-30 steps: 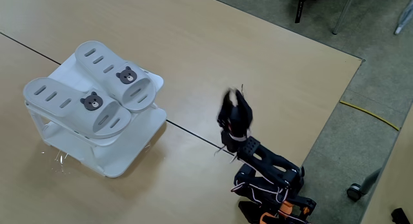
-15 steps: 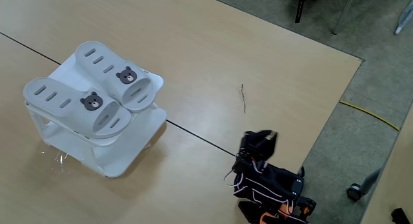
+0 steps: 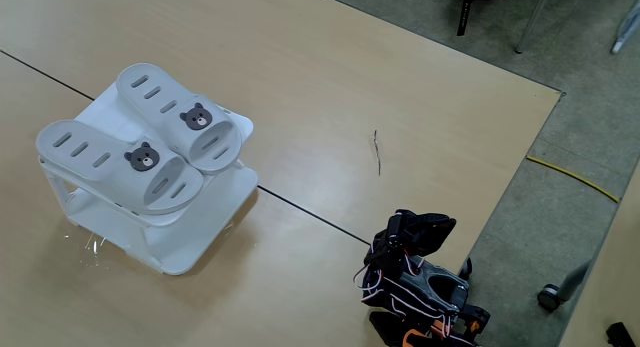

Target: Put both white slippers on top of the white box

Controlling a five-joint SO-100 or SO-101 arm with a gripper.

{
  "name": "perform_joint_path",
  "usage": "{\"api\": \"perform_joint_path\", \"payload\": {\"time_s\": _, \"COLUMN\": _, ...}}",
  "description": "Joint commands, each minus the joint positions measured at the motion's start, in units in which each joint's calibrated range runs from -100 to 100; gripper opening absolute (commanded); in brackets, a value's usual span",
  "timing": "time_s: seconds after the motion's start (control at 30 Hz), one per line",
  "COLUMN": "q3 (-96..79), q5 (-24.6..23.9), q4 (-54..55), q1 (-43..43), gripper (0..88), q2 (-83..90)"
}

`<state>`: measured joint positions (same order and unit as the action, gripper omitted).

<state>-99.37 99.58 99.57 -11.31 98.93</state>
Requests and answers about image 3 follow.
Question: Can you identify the small black object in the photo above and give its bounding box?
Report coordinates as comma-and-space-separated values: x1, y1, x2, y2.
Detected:
605, 321, 637, 347

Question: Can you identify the white plastic box shelf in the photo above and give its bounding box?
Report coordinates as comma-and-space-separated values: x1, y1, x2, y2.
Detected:
38, 81, 260, 277

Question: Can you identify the black chair leg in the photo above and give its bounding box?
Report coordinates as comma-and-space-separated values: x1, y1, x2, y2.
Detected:
452, 0, 512, 38

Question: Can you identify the yellow floor cable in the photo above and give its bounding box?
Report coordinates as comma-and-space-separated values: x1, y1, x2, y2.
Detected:
525, 155, 621, 204

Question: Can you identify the grey caster wheel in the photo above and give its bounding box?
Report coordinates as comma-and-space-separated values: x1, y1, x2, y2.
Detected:
536, 283, 563, 312

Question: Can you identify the white bear slipper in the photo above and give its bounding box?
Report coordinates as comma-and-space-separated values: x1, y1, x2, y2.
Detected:
34, 118, 206, 216
114, 62, 245, 175

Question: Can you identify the grey table leg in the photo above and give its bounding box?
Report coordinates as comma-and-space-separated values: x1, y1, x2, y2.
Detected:
555, 259, 592, 302

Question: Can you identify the thin dark strand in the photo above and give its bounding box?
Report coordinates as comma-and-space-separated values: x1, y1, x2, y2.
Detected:
372, 129, 383, 178

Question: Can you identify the metal chair leg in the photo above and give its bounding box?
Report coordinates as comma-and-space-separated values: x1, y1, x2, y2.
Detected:
514, 0, 553, 55

